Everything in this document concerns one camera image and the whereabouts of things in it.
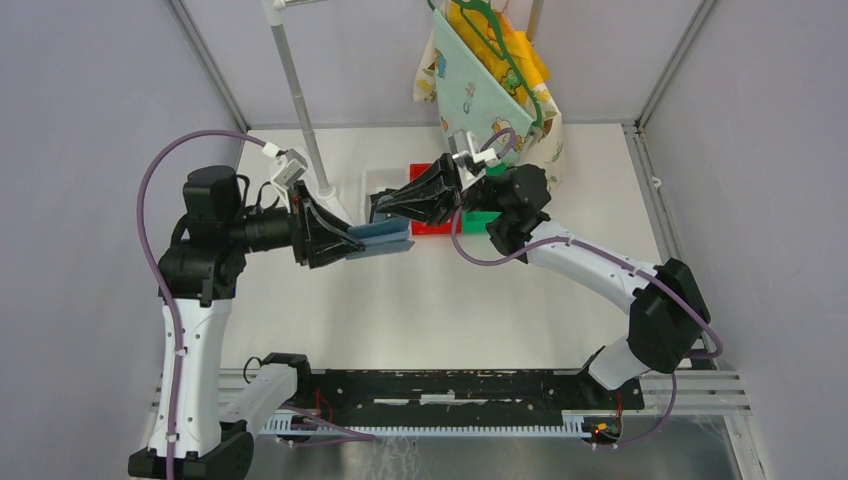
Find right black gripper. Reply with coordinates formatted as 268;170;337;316
375;153;506;229

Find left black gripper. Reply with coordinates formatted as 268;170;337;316
228;179;365;268

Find blue card holder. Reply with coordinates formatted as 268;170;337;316
345;217;414;260

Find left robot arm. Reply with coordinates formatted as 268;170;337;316
128;166;365;479

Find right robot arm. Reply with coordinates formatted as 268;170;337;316
372;154;721;408

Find black cards in white bin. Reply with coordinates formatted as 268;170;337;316
366;188;396;219

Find red plastic bin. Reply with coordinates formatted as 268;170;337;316
408;163;462;236

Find green plastic bin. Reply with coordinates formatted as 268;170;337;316
456;165;510;235

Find white plastic bin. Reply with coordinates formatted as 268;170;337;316
356;167;409;224

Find mint cartoon print cloth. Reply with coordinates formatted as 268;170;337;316
412;10;566;191

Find yellow garment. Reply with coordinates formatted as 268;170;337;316
446;2;552;105

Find green clothes hanger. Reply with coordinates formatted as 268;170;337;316
428;1;549;129

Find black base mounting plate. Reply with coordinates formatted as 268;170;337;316
290;369;645;427

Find white clothes rack stand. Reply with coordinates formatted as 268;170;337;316
261;0;353;224

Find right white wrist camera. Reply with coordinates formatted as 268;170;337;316
448;130;501;192

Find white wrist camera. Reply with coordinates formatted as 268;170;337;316
448;130;501;192
262;142;309;205

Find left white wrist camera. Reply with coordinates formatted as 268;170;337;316
262;142;309;205

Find white slotted cable duct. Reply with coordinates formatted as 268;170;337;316
260;411;592;440

